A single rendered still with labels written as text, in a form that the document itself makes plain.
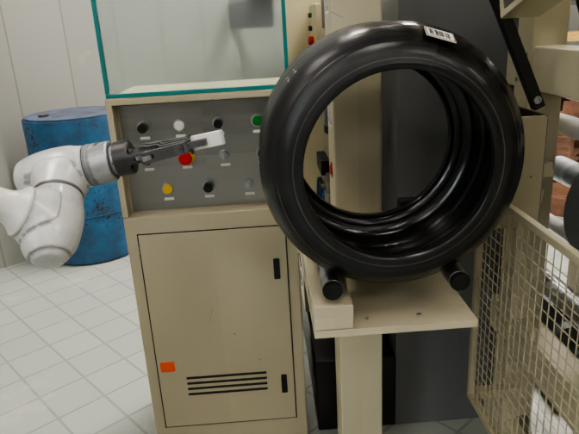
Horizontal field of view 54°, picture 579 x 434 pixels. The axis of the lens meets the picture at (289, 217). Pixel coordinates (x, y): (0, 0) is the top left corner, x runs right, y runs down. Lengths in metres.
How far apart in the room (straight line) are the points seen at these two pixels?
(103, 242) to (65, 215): 2.80
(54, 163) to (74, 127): 2.52
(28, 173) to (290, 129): 0.55
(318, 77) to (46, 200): 0.57
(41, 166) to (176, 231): 0.69
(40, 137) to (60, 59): 0.86
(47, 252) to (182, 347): 0.98
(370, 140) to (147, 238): 0.79
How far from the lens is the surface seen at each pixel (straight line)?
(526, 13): 1.50
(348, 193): 1.56
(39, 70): 4.49
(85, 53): 4.63
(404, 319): 1.34
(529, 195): 1.63
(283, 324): 1.97
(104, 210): 3.91
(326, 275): 1.27
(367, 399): 1.87
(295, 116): 1.12
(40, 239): 1.14
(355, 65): 1.12
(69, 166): 1.26
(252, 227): 1.83
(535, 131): 1.59
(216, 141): 1.23
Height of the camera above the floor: 1.45
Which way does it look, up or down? 19 degrees down
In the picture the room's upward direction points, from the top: 3 degrees counter-clockwise
